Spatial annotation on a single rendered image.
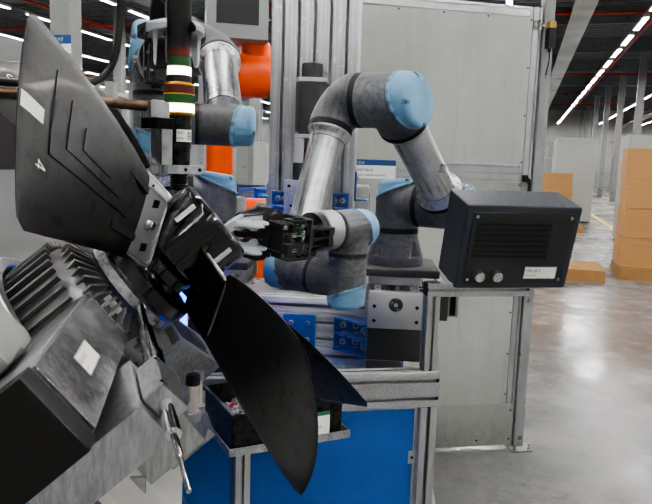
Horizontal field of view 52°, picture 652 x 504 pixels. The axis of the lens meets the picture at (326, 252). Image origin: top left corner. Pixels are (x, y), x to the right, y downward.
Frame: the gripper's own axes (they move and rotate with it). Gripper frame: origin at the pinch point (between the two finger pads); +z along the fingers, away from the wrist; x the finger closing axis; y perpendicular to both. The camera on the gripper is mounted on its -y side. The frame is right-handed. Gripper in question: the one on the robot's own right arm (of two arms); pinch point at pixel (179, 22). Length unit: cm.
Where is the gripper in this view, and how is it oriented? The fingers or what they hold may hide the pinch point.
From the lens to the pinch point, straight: 100.4
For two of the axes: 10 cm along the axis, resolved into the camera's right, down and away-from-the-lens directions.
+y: -0.3, 9.9, 1.2
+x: -9.3, 0.2, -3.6
